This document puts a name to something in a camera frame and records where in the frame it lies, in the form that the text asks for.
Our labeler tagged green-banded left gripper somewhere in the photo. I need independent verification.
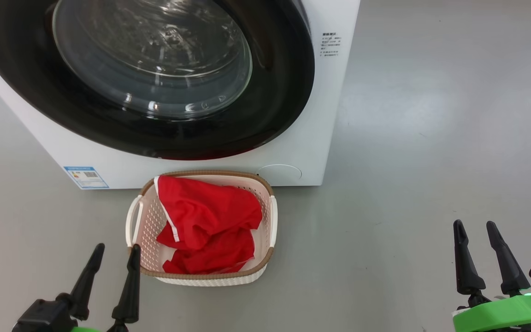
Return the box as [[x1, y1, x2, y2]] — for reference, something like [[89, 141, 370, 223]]
[[68, 243, 142, 332]]

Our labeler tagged cream perforated laundry basket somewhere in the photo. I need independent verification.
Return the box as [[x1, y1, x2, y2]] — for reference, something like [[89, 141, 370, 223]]
[[125, 170, 278, 287]]

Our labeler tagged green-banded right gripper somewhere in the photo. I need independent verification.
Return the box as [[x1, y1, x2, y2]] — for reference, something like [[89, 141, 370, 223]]
[[452, 219, 531, 332]]

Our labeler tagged red garment with white trim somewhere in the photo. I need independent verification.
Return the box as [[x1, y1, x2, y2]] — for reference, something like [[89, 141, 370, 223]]
[[154, 175, 263, 275]]

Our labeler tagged white front-load washing machine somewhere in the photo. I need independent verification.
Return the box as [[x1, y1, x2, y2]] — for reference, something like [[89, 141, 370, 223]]
[[0, 0, 361, 190]]

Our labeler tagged blue energy label sticker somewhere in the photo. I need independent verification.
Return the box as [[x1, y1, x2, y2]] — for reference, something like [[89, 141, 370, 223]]
[[63, 166, 109, 190]]

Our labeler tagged round glass washing machine door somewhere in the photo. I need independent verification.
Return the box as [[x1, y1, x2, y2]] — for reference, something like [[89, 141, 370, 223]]
[[0, 0, 316, 161]]

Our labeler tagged round washing machine filter cover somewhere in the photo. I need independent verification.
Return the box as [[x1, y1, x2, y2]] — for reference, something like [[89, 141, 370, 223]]
[[259, 164, 302, 183]]

